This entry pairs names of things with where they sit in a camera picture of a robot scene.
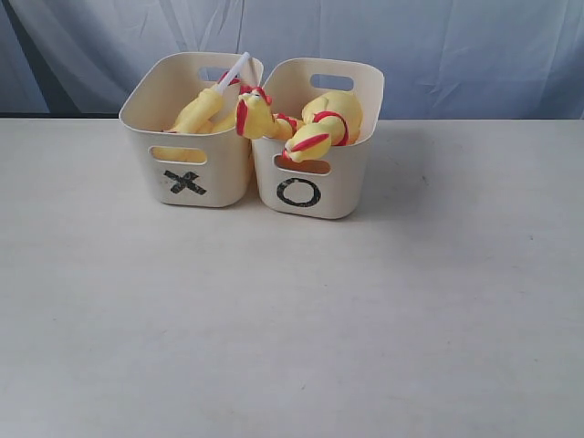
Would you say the whole yellow rubber chicken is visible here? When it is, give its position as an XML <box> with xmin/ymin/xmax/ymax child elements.
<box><xmin>235</xmin><ymin>85</ymin><xmax>304</xmax><ymax>141</ymax></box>

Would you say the headless rubber chicken body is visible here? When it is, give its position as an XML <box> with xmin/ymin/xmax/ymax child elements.
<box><xmin>151</xmin><ymin>71</ymin><xmax>235</xmax><ymax>163</ymax></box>

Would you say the chicken head with white tube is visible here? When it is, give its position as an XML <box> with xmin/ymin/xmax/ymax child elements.
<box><xmin>165</xmin><ymin>52</ymin><xmax>251</xmax><ymax>134</ymax></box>

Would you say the cream bin marked O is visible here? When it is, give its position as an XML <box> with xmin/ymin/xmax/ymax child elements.
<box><xmin>250</xmin><ymin>57</ymin><xmax>384</xmax><ymax>219</ymax></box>

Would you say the cream bin marked X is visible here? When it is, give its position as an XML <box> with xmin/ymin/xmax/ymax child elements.
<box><xmin>119</xmin><ymin>52</ymin><xmax>254</xmax><ymax>208</ymax></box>

